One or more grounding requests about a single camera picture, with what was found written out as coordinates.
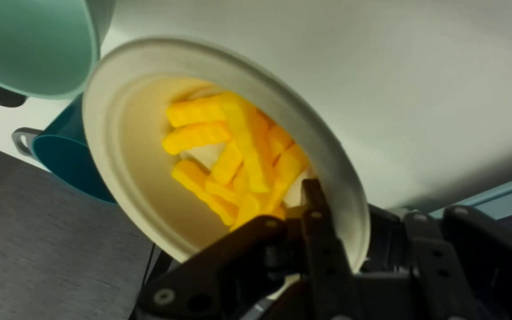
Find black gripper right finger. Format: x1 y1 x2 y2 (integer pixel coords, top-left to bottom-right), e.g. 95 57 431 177
403 202 512 320

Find teal toy pot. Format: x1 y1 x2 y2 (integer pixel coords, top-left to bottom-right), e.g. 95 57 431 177
11 96 120 206

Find white bowl of yellow fries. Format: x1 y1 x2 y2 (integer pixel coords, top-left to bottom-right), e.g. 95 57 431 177
83 35 372 273

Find yellow toy potato fries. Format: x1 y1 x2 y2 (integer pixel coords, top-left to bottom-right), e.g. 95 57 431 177
161 87 312 231

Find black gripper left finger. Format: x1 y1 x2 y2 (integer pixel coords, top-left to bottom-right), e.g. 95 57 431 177
136 176 355 320

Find mint green bowl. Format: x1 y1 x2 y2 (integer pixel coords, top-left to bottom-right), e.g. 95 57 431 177
0 0 118 101

